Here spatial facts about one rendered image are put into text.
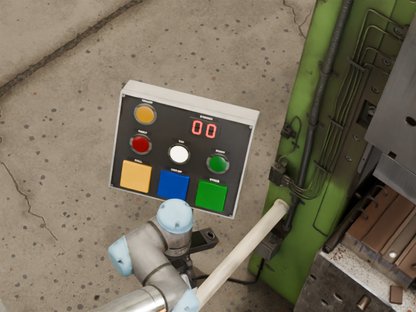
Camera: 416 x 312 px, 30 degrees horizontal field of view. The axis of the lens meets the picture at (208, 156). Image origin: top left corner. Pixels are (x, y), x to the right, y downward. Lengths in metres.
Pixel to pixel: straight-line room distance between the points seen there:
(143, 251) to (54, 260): 1.43
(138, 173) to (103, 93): 1.44
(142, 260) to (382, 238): 0.68
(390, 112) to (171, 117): 0.58
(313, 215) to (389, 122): 0.80
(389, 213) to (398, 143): 0.45
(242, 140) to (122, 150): 0.31
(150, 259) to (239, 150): 0.43
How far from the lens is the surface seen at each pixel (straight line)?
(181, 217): 1.63
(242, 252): 2.32
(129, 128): 1.95
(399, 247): 2.02
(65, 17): 3.69
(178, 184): 1.97
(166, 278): 1.59
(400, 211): 2.06
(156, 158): 1.96
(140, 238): 1.63
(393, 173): 1.71
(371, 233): 2.01
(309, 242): 2.50
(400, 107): 1.55
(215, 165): 1.93
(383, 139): 1.65
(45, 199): 3.15
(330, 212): 2.29
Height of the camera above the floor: 2.74
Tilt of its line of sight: 58 degrees down
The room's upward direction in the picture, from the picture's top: 5 degrees clockwise
